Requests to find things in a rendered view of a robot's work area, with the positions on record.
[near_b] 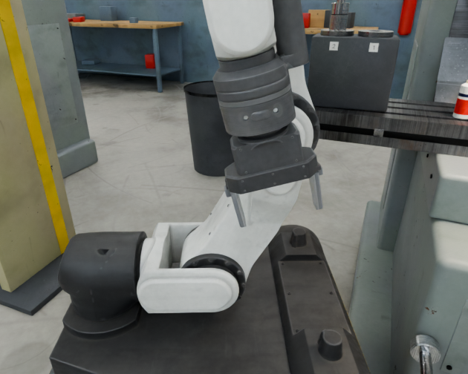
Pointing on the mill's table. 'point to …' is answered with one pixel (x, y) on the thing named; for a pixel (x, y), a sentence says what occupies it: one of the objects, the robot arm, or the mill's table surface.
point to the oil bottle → (466, 99)
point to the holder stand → (352, 68)
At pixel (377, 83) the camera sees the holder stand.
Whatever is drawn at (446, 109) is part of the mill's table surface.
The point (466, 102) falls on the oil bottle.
